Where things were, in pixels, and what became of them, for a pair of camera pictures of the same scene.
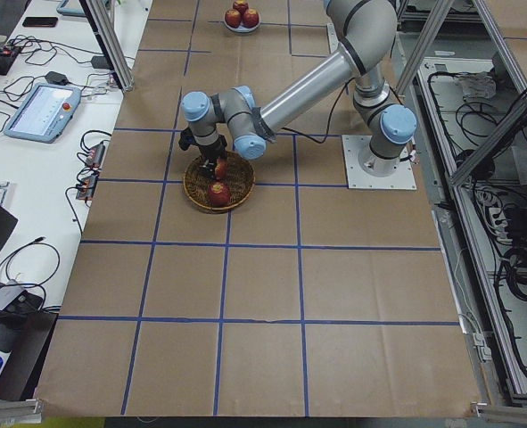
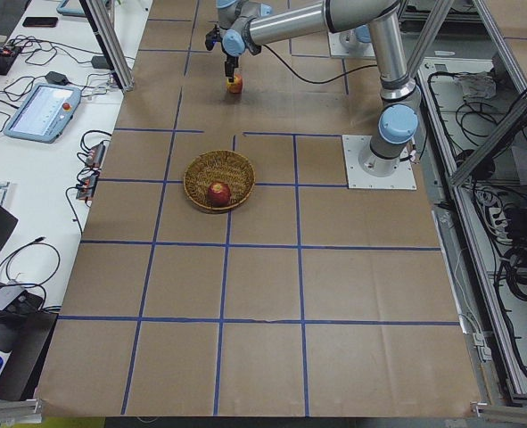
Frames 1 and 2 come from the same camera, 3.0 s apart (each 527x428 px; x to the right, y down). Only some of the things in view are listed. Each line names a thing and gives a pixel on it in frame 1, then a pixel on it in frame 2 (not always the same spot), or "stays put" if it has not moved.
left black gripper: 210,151 to 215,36
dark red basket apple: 218,194 stays put
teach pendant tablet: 45,112 stays put
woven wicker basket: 240,180 stays put
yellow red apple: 221,169 to 235,86
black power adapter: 55,78 stays put
